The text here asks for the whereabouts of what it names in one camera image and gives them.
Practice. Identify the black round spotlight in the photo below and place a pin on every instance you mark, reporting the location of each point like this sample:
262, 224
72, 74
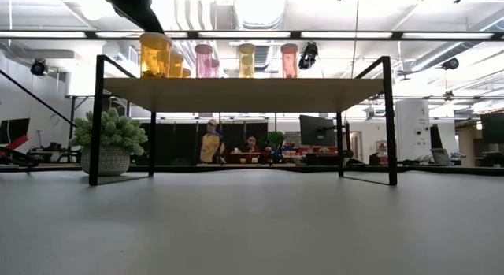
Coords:
450, 63
308, 55
38, 67

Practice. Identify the person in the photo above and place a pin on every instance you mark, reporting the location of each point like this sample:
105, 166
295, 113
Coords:
210, 145
251, 143

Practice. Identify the wooden shelf black metal legs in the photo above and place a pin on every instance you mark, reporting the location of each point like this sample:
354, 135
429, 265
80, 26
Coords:
244, 94

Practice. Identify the salmon pink medicine bottle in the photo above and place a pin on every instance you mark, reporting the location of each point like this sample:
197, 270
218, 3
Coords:
289, 62

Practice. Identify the yellow medicine bottle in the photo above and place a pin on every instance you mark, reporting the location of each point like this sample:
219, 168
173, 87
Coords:
247, 70

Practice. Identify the grey laptop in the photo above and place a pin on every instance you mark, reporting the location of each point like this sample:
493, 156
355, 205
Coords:
440, 157

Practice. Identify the green potted plant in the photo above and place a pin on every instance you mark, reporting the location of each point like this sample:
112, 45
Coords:
114, 133

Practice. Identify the white pillar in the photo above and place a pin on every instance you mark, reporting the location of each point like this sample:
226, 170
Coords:
409, 121

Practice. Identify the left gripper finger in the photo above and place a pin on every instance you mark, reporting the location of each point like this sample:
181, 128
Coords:
134, 7

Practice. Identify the black metal table frame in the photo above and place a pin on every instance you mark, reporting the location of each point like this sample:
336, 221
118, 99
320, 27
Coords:
464, 171

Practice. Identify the small green plant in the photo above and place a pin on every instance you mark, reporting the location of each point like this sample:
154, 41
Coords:
275, 137

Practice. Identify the black overhead crossbar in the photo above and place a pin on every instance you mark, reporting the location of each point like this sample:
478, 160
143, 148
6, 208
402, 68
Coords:
295, 35

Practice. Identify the black slanted panel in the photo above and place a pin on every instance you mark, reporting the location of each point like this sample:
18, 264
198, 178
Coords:
435, 138

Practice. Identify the black monitor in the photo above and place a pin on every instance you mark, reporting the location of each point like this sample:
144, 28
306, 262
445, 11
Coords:
493, 128
317, 130

